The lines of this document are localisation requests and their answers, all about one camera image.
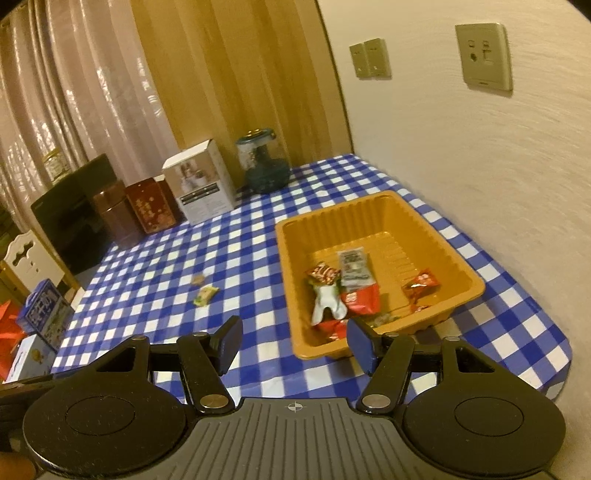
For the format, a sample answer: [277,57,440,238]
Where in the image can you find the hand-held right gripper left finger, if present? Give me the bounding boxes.
[85,315,244,416]

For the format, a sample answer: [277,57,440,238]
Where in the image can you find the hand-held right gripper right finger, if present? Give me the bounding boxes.
[346,318,509,414]

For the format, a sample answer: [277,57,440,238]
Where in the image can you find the small red candy packet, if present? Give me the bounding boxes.
[316,319,349,341]

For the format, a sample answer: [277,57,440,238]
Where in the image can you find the large red snack packet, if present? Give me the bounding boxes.
[342,284,382,317]

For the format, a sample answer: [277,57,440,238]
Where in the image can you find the white and green snack packet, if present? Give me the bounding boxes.
[310,281,348,324]

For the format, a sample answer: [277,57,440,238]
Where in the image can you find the dark red striped snack packet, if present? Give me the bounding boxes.
[307,261,342,287]

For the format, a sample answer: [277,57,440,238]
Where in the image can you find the clear grey snack packet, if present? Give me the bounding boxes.
[336,249,374,283]

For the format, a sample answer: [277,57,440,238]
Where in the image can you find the red orange snack packet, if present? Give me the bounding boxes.
[401,271,439,303]

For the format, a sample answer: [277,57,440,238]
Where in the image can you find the orange plastic tray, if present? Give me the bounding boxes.
[276,190,486,361]

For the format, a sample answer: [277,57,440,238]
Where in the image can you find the white carton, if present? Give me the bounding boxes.
[7,335,58,381]

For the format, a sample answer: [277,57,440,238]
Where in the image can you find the red bag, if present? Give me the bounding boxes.
[0,300,28,384]

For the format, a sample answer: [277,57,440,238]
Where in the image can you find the blue printed box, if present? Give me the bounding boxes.
[16,279,75,354]

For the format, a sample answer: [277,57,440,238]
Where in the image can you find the blue white checkered tablecloth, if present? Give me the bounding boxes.
[51,154,571,402]

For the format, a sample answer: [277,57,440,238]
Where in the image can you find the white wooden furniture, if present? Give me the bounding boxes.
[0,231,65,296]

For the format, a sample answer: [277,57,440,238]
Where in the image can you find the red tin box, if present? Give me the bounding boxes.
[126,175,178,234]

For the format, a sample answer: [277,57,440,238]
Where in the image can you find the white product box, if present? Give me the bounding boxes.
[163,139,237,225]

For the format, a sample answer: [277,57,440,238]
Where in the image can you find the brown tin canister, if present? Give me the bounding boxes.
[91,180,146,247]

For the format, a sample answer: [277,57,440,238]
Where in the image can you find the black monitor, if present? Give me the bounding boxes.
[31,154,123,273]

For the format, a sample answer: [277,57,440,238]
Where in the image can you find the glass jar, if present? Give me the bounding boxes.
[236,129,291,195]

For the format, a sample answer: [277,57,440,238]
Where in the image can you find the wooden panel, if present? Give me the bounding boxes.
[131,0,354,185]

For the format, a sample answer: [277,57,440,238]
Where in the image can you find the sheer curtain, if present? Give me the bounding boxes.
[0,0,181,241]

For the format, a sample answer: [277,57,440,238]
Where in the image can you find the wall power socket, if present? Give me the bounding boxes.
[349,42,370,80]

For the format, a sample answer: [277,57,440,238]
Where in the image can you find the double wall switch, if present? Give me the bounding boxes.
[364,38,392,78]

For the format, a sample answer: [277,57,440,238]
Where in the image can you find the wall data outlet plate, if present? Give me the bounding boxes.
[455,22,514,92]

